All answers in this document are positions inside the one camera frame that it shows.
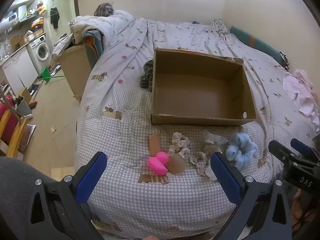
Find black and white patterned item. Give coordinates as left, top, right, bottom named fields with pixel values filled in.
left=279, top=51, right=290, bottom=71

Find grey bin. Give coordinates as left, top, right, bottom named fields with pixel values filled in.
left=15, top=100, right=33, bottom=117

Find brown cardboard box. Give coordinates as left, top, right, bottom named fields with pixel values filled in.
left=150, top=48, right=257, bottom=126

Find folded teal and orange blankets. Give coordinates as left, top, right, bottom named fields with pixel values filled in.
left=84, top=29, right=104, bottom=58

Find wooden chair with red cushion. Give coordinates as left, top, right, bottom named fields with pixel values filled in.
left=0, top=100, right=35, bottom=157

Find pink scrunchie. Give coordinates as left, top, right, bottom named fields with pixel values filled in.
left=147, top=152, right=170, bottom=176

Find printed checked bed duvet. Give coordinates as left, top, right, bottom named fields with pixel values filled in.
left=71, top=10, right=320, bottom=233

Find white washing machine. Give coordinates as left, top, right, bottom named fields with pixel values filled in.
left=26, top=34, right=52, bottom=62

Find grey striped cushion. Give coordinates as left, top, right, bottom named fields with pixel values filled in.
left=94, top=3, right=115, bottom=17

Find green dustpan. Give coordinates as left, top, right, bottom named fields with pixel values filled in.
left=39, top=66, right=66, bottom=82

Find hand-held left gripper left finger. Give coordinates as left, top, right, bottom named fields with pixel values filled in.
left=29, top=151, right=108, bottom=240

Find clear plastic package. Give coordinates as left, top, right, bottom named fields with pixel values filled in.
left=202, top=129, right=228, bottom=147

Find brown cardboard scrap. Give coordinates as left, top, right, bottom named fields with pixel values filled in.
left=167, top=154, right=188, bottom=174

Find teal pillow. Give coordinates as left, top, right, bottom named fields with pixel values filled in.
left=230, top=25, right=288, bottom=67

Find white kitchen appliance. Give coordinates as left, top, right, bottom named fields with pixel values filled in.
left=1, top=12, right=19, bottom=23

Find wooden bedside cabinet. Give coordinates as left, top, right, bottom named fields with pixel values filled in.
left=57, top=44, right=92, bottom=101

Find light blue fluffy scrunchie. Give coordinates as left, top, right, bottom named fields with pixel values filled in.
left=226, top=133, right=258, bottom=170

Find white kitchen cabinet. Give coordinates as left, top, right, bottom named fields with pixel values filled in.
left=0, top=46, right=40, bottom=94

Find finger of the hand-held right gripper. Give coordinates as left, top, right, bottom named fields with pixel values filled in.
left=290, top=138, right=320, bottom=162
left=268, top=140, right=299, bottom=172

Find dark striped cloth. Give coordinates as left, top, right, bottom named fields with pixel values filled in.
left=140, top=60, right=154, bottom=92

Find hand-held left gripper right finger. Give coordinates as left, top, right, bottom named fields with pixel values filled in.
left=210, top=152, right=293, bottom=240

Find dark hanging garment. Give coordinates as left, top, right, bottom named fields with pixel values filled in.
left=50, top=7, right=60, bottom=29

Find small beige lace scrunchie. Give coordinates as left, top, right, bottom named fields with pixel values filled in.
left=168, top=132, right=191, bottom=158

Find person's right hand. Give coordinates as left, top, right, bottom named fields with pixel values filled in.
left=291, top=189, right=307, bottom=228

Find brown cardboard strip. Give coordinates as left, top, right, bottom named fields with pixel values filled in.
left=149, top=134, right=162, bottom=157

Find pink cloth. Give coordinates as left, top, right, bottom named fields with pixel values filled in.
left=282, top=69, right=320, bottom=127

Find large beige lace scrunchie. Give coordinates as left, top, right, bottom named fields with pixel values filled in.
left=190, top=145, right=223, bottom=177

